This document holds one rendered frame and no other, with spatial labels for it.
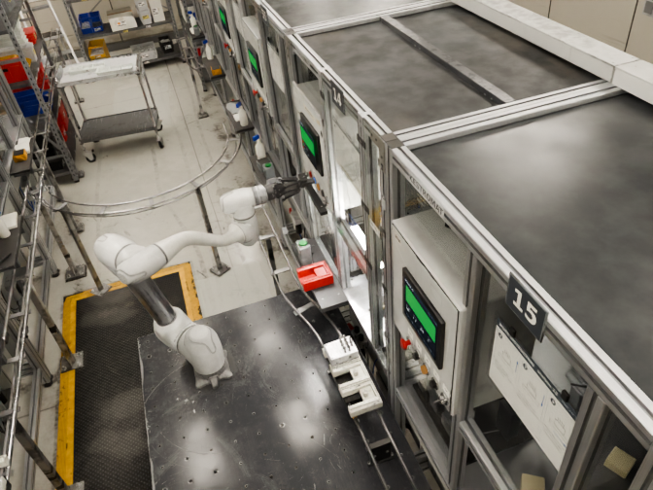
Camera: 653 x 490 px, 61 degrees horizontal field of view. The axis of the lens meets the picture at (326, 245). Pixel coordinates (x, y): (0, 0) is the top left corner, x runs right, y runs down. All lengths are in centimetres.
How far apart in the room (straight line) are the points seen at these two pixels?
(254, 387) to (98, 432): 129
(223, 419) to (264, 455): 28
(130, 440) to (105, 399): 39
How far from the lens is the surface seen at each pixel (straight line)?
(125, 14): 849
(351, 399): 245
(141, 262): 228
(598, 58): 209
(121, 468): 355
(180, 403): 280
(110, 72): 606
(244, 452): 257
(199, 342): 265
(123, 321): 430
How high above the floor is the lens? 284
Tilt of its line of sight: 39 degrees down
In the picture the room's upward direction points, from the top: 7 degrees counter-clockwise
